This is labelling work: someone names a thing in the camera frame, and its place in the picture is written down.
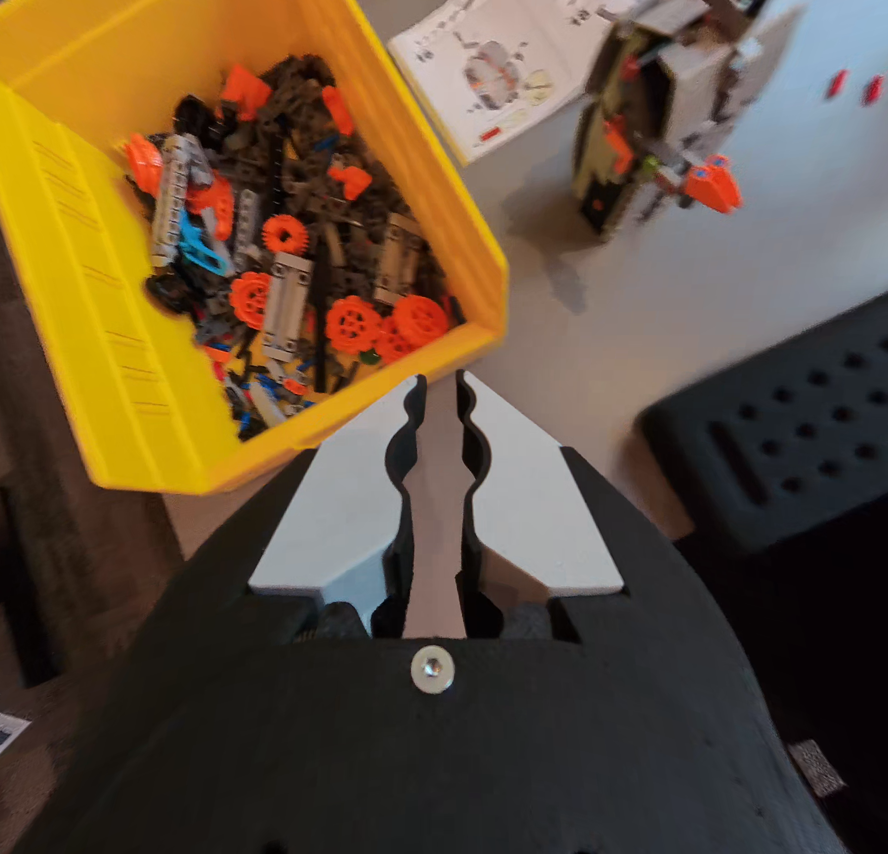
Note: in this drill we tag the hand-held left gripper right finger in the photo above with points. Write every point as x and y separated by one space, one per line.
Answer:
548 521

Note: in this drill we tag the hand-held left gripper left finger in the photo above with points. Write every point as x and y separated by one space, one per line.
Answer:
326 521

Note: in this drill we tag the pile of toy building pieces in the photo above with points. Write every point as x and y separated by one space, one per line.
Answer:
333 195

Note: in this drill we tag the yellow plastic bin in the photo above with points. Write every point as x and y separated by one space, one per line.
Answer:
416 105

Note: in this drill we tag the red connector pin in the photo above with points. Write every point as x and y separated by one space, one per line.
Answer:
873 91
837 84

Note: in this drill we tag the black perforated panel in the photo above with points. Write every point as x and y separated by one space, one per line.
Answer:
694 452

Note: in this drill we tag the orange sprocket wheel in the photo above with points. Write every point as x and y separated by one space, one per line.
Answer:
250 299
395 344
352 323
423 316

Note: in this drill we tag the black toy wheel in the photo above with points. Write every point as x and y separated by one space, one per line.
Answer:
166 292
194 115

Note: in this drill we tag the orange toothed gear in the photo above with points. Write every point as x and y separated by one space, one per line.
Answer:
286 233

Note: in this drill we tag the blue brick separator tool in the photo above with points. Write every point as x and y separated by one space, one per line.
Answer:
201 247

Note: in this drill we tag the person's black shirt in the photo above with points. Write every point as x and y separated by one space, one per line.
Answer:
832 625

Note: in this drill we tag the orange winged panel piece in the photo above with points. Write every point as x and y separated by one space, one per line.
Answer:
350 178

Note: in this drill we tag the orange curved panel piece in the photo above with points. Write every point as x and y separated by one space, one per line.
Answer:
338 108

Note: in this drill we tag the orange angular connector piece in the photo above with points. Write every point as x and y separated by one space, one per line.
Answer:
246 91

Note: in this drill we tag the grey toy robot model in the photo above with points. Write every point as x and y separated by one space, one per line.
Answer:
694 77

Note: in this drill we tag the open instruction booklet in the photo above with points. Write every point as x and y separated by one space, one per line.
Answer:
485 22

